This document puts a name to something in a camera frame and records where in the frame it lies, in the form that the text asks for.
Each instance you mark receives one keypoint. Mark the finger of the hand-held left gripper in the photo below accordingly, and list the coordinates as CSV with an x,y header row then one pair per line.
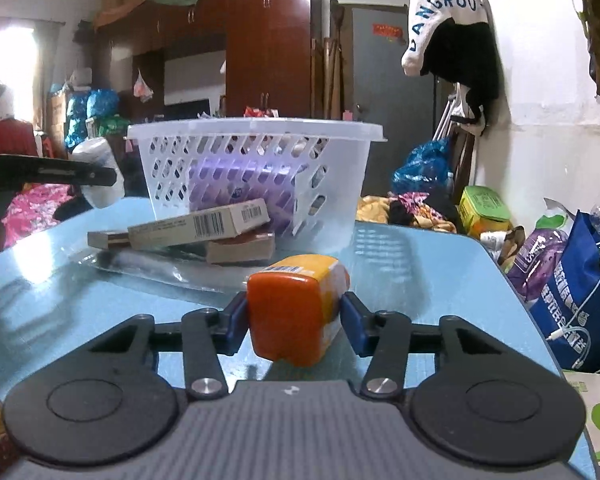
x,y
55,172

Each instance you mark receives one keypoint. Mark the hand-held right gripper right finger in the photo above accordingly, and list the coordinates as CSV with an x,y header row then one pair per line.
x,y
352,325

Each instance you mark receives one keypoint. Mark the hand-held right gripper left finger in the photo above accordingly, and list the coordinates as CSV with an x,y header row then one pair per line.
x,y
237,321

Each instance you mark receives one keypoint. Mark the white paper roll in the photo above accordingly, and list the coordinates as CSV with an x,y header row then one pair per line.
x,y
97,152

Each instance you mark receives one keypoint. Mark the orange yellow packet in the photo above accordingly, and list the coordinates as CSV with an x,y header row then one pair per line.
x,y
290,310

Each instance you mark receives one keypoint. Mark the white plastic basket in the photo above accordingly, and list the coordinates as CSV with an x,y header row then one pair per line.
x,y
230,140

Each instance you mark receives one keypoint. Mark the pink floral blanket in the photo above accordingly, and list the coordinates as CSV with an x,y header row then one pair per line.
x,y
32,210

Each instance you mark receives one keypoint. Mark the blue sack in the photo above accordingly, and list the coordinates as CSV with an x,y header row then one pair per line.
x,y
92,115

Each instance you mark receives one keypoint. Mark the brown cardboard box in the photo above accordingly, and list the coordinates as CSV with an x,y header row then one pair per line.
x,y
240,251

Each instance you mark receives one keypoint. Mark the clear plastic bag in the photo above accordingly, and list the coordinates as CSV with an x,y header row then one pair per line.
x,y
170,270

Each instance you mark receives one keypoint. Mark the small brown box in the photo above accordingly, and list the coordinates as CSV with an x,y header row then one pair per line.
x,y
107,239

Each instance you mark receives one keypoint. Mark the barcode cardboard box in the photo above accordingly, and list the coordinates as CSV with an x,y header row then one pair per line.
x,y
200,225

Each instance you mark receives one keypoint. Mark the pink hanging plastic bag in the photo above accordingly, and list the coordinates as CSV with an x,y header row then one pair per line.
x,y
142,87

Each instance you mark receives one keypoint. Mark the colourful crumpled cloth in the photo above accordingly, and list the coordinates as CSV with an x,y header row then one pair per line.
x,y
405,210

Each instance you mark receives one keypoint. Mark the blue plastic bag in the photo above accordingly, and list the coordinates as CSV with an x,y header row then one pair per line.
x,y
422,165

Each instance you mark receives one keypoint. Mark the green lidded box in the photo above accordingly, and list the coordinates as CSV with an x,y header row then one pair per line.
x,y
485,207

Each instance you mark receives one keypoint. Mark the purple plastic packet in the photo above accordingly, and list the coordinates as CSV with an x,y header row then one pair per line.
x,y
535,260

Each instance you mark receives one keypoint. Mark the blue tote bag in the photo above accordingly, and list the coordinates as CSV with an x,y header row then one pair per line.
x,y
575,295

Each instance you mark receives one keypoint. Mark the brown wooden wardrobe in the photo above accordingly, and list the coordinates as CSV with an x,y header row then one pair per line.
x,y
270,35

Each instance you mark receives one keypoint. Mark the grey door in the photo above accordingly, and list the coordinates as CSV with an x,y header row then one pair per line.
x,y
370,70

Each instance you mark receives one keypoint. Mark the black garment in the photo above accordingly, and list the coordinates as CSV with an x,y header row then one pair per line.
x,y
467,65

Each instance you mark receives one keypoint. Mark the white lettered garment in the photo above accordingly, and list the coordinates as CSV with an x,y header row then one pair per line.
x,y
432,5

